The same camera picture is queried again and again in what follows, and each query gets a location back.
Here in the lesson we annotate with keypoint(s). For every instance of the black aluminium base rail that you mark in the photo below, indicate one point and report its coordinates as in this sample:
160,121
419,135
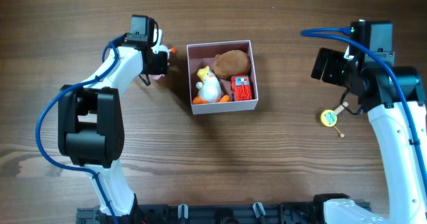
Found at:
283,213

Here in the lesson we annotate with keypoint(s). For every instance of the pink hat duck toy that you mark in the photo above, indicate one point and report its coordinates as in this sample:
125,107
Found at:
162,49

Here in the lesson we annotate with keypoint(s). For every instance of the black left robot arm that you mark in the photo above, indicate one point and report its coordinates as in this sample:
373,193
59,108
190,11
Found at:
90,129

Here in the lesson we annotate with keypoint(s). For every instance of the white box pink interior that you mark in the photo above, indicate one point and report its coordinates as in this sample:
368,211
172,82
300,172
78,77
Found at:
203,54

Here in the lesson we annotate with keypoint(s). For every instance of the yellow toy rattle drum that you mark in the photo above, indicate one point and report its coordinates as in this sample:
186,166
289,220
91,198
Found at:
329,117

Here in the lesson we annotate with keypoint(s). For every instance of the white plush duck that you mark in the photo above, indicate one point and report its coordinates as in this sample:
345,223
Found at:
209,90

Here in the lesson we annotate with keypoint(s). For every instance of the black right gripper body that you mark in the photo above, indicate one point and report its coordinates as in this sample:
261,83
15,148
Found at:
321,68

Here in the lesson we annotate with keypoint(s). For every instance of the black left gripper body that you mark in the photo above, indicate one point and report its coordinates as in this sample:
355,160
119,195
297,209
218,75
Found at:
160,67

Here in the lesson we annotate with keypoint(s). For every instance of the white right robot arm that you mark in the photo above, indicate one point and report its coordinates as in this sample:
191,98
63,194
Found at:
395,102

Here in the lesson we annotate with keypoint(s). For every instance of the red toy fire truck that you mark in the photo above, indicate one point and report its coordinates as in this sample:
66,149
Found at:
241,88

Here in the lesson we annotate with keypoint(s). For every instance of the brown plush capybara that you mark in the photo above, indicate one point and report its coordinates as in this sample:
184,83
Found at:
231,63

